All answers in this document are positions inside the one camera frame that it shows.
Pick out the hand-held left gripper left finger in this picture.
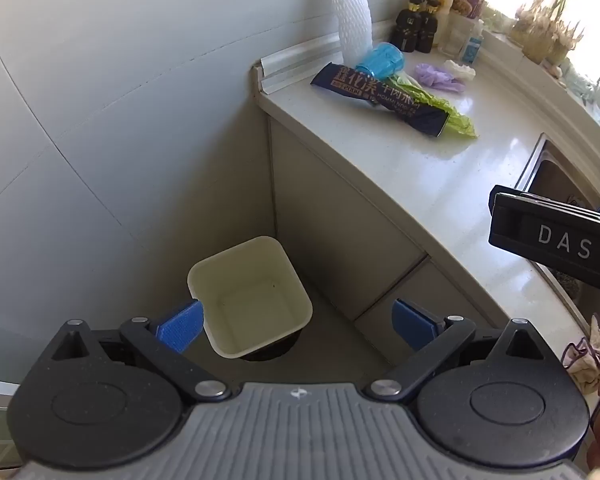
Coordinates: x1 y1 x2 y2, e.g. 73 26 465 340
50 299 231 403

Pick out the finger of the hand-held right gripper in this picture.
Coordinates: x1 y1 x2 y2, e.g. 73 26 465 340
489 184 600 222

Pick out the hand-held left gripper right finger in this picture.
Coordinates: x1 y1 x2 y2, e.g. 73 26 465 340
362 299 548 403

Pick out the cream plastic waste bin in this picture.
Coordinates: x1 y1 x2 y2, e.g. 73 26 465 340
186 236 314 362

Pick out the white tissue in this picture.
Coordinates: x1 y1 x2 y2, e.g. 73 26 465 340
444 59 477 83

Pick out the white foam net sleeve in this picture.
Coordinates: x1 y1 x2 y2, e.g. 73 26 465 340
314 0 373 63

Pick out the steel kitchen sink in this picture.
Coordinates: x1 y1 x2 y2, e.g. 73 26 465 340
515 132 600 326

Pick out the green lettuce leaf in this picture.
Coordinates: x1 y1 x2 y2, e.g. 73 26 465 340
385 74 479 140

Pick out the white kitchen cabinet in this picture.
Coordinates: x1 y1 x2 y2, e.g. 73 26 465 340
267 115 496 361

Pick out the glass jar of sprouting garlic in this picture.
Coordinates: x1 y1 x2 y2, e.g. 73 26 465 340
550 10 587 68
510 0 556 63

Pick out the purple rubber glove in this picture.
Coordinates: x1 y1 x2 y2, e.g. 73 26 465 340
412 62 466 95

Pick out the clear spray bottle blue label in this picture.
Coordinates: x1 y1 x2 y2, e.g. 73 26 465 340
461 19 486 65

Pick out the clear square glass bottle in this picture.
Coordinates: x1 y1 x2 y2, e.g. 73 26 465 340
440 12 473 58

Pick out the black bottle gold collar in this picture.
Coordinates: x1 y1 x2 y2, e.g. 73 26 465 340
416 0 442 53
390 0 425 52

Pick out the blue plastic cup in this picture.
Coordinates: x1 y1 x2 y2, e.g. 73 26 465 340
355 42 406 78

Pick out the dark blue noodle wrapper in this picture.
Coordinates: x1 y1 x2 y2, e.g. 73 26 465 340
311 62 451 138

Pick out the white trim strip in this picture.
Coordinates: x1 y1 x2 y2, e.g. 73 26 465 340
252 32 343 97

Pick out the beige rag purple cord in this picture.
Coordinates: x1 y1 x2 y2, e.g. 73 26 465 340
560 314 600 396

